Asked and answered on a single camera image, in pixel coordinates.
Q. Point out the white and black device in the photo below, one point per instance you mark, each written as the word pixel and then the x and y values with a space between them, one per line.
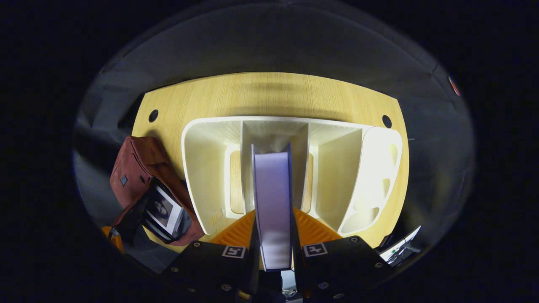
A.
pixel 400 250

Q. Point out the dark red schoolbag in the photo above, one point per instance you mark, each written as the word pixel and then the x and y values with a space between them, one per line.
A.
pixel 143 160

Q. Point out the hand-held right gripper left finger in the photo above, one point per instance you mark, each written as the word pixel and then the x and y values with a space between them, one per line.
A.
pixel 210 267

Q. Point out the blue spine book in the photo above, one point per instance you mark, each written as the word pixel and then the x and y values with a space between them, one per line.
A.
pixel 273 202

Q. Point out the white bookshelf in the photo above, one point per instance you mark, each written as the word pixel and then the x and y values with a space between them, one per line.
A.
pixel 206 168

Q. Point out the white cover book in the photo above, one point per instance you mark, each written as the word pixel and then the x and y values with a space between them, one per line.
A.
pixel 164 210

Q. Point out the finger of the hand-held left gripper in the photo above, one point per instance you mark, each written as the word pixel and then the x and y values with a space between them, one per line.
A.
pixel 114 240

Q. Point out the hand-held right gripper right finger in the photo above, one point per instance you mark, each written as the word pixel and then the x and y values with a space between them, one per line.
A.
pixel 337 267

